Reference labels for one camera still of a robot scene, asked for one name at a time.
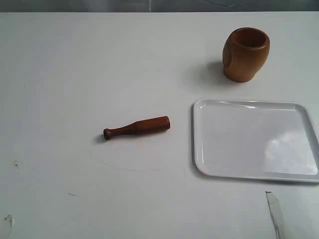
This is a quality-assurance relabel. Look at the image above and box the clear tape strip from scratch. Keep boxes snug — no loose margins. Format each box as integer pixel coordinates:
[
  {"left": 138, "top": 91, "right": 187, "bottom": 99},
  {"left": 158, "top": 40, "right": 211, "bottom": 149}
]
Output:
[{"left": 265, "top": 191, "right": 285, "bottom": 239}]

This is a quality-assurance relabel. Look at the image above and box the brown wooden mortar cup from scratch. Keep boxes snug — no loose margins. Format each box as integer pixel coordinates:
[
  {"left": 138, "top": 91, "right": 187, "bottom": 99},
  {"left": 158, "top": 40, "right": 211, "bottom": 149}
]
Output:
[{"left": 222, "top": 27, "right": 270, "bottom": 83}]

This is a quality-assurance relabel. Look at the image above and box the white rectangular plastic tray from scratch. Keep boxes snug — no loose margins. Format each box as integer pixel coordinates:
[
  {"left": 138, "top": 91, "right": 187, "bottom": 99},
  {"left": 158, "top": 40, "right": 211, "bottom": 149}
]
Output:
[{"left": 192, "top": 100, "right": 319, "bottom": 183}]

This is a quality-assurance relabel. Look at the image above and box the brown wooden pestle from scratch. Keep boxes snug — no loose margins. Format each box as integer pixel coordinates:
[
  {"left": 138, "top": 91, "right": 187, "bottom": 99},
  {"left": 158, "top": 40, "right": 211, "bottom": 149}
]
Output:
[{"left": 103, "top": 116, "right": 170, "bottom": 140}]

